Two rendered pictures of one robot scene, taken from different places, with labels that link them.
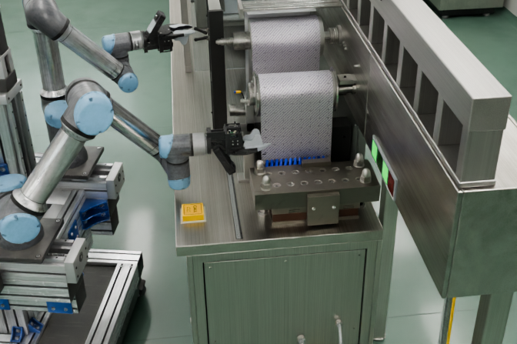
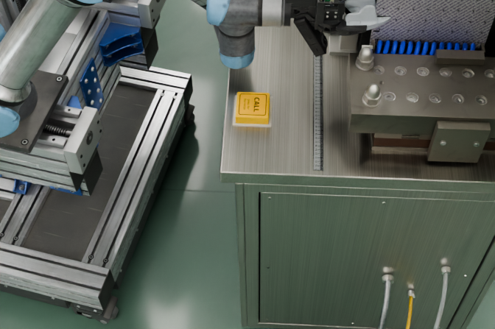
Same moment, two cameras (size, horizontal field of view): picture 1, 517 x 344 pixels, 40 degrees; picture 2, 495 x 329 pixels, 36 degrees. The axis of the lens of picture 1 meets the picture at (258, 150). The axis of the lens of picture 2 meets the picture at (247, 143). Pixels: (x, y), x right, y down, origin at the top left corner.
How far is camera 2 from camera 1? 93 cm
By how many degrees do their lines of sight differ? 24
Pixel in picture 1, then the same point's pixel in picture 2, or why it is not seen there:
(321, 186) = (462, 110)
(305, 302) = (402, 246)
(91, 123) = not seen: outside the picture
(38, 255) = (25, 142)
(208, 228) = (273, 143)
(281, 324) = (362, 261)
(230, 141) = (323, 14)
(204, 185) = (276, 54)
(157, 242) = (216, 44)
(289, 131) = (425, 4)
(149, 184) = not seen: outside the picture
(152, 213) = not seen: outside the picture
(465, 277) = not seen: outside the picture
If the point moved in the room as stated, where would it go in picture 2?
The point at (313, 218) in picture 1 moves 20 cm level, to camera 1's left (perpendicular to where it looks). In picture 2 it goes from (439, 153) to (339, 140)
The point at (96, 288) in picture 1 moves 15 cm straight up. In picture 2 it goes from (127, 124) to (121, 94)
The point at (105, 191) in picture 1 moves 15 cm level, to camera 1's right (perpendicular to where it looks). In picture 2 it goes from (136, 15) to (191, 21)
